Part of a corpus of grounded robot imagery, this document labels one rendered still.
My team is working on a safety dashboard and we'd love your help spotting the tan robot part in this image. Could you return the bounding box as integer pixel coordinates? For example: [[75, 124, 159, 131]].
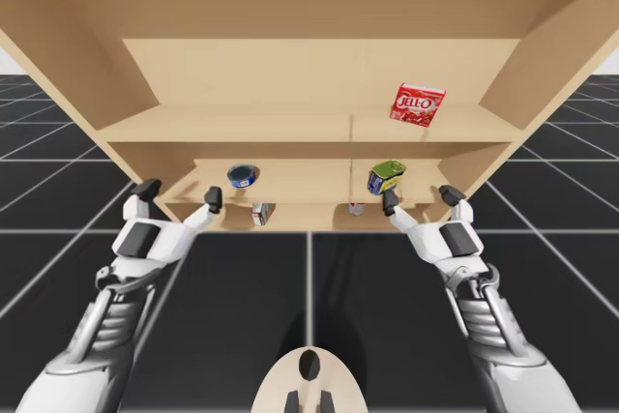
[[251, 345, 368, 413]]

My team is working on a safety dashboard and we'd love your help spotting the pale wooden shelf unit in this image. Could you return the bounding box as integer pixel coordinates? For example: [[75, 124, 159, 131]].
[[0, 0, 619, 233]]

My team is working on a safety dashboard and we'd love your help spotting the green and blue rectangular can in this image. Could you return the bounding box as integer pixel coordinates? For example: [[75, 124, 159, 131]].
[[367, 159, 406, 196]]

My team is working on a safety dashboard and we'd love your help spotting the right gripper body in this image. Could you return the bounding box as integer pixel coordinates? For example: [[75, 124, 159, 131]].
[[408, 219, 485, 272]]

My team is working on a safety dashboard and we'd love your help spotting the red and white carton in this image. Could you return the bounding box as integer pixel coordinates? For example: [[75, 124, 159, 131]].
[[251, 202, 272, 227]]

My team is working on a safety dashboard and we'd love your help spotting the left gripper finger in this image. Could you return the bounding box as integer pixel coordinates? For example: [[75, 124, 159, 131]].
[[121, 178, 162, 221], [181, 185, 223, 236]]

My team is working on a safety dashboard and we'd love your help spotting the blue flat can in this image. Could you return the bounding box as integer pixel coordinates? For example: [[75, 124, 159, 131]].
[[226, 163, 260, 190]]

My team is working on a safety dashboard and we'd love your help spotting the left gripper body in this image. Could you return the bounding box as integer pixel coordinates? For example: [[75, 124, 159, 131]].
[[111, 217, 197, 271]]

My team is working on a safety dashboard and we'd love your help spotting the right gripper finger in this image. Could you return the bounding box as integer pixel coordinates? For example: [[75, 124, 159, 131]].
[[437, 184, 474, 222], [381, 190, 427, 236]]

